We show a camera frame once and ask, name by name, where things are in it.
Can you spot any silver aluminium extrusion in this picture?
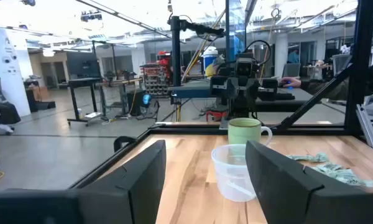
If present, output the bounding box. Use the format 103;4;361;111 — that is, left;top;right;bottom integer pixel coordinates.
356;104;373;151

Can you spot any person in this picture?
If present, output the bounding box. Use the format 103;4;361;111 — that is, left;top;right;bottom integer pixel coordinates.
279;57;373;102
0;81;22;135
287;49;300;65

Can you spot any black computer with blue light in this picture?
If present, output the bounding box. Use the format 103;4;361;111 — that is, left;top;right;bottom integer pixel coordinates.
132;89;154;118

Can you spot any black pole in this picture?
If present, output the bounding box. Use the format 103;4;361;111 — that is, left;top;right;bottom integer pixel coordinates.
167;15;225;105

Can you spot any black standing desk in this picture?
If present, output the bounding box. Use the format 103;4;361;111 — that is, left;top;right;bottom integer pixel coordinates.
67;77;104;127

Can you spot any black aluminium frame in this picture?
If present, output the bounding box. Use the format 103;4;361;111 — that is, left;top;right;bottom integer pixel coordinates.
68;0;373;190

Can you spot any black camera cable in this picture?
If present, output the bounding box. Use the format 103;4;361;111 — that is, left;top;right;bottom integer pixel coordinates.
242;39;272;67

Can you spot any black ceiling camera rig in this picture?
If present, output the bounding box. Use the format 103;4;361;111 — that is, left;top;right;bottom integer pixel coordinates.
80;9;103;23

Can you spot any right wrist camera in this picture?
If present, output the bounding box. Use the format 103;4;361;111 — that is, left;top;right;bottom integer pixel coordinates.
235;58;259;78

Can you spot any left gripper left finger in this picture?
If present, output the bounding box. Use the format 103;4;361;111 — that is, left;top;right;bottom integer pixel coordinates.
80;139;167;224

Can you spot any large black display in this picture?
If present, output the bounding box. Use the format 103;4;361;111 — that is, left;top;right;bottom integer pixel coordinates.
66;51;101;80

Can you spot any grey desk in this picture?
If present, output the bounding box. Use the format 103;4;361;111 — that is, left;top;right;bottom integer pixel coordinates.
254;88;346;113
167;80;224;100

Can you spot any black table clamp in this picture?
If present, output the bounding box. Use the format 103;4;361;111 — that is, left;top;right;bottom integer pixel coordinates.
113;136;138;153

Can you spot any wooden top workbench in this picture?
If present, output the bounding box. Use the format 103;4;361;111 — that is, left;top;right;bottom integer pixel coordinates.
96;77;144;119

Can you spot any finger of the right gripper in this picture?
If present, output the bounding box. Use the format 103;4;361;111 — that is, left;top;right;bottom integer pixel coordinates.
236;81;245;105
250;81;259;105

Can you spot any green ceramic mug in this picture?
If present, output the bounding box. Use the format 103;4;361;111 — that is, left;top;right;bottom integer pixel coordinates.
227;117;274;149

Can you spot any red parts bin rack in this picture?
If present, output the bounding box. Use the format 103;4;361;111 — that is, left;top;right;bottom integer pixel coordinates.
139;51;172;98

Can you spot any blue and white cooler jug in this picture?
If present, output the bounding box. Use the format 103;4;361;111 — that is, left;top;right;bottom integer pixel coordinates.
202;46;219;71

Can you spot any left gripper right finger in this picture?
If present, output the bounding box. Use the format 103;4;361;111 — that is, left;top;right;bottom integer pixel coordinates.
244;139;371;224

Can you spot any red floor item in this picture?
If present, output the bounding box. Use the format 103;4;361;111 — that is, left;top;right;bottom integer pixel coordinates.
206;110;228;123

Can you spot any clear plastic cup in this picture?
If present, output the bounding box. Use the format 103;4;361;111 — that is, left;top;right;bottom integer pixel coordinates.
211;144;259;203

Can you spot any yellow hard hat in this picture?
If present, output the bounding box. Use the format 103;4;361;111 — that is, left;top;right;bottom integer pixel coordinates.
205;63;218;78

